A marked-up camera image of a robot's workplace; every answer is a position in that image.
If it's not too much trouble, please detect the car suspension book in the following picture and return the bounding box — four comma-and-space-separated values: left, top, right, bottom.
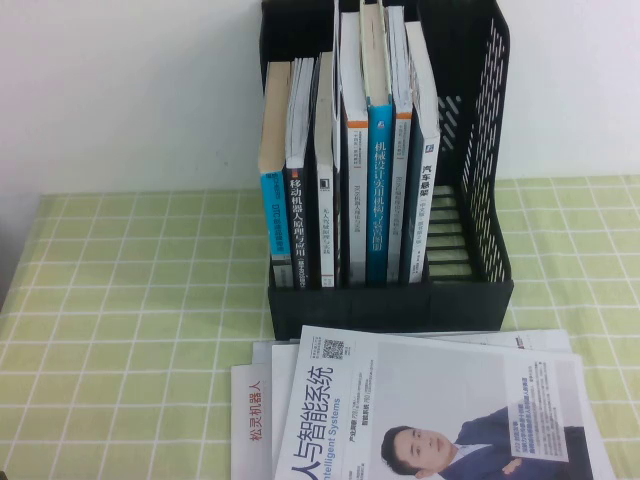
402, 19, 442, 284

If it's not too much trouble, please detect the thin white spine book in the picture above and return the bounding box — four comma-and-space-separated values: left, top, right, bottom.
313, 50, 337, 290

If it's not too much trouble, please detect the black spine robot book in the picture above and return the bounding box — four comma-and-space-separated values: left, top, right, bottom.
283, 57, 317, 292

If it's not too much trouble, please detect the cyan spine book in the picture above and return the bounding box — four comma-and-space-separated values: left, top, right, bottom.
257, 60, 294, 290

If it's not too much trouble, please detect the thick white orange-band book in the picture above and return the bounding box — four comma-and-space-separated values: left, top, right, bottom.
339, 10, 374, 287

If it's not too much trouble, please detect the blue spine mechanical book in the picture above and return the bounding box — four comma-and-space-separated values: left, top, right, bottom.
359, 2, 396, 287

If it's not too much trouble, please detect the slim white orange-band book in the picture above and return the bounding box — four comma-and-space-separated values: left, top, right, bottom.
387, 4, 416, 284

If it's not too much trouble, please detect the black plastic book holder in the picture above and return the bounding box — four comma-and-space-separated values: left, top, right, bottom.
258, 0, 516, 342

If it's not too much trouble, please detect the plain white magazine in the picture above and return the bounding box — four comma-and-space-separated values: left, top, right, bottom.
271, 343, 619, 480

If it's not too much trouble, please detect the tall thin white sheet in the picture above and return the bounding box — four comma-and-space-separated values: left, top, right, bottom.
332, 0, 344, 176

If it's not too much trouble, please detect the Intelligent Systems magazine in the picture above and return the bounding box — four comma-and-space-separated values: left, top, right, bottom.
272, 324, 599, 480

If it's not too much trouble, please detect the green checked tablecloth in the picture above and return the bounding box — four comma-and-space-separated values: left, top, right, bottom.
0, 174, 640, 480

